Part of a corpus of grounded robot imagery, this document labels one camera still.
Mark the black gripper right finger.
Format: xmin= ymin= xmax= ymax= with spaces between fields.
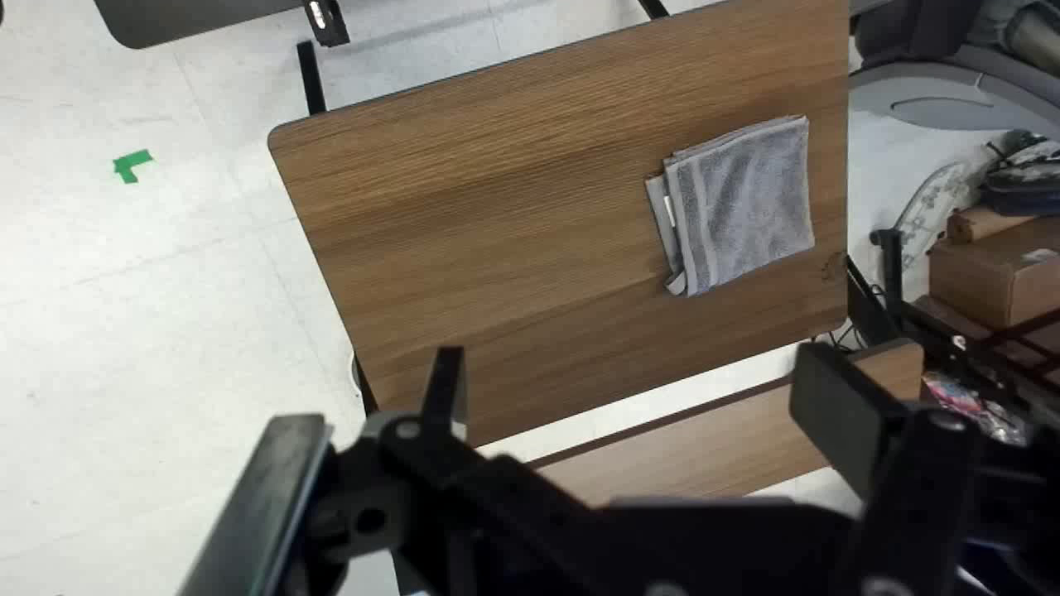
xmin=787 ymin=340 xmax=987 ymax=596

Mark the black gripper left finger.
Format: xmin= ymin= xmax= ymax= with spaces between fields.
xmin=175 ymin=344 xmax=490 ymax=596

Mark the gray towel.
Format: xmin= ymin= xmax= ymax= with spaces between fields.
xmin=641 ymin=113 xmax=819 ymax=299

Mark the small brown wooden table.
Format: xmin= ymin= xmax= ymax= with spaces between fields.
xmin=533 ymin=338 xmax=928 ymax=509

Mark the brown cardboard box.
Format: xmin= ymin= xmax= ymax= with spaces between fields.
xmin=925 ymin=209 xmax=1060 ymax=332

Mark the gray round plastic object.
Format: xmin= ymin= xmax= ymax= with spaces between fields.
xmin=848 ymin=46 xmax=1060 ymax=151

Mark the green floor tape mark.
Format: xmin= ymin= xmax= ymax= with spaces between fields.
xmin=110 ymin=147 xmax=154 ymax=190

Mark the wooden table with black legs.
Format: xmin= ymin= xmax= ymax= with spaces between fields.
xmin=266 ymin=0 xmax=853 ymax=448

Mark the black perforated board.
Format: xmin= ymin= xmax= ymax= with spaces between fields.
xmin=93 ymin=0 xmax=352 ymax=52

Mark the black metal frame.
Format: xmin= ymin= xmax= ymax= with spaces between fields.
xmin=866 ymin=224 xmax=1060 ymax=445

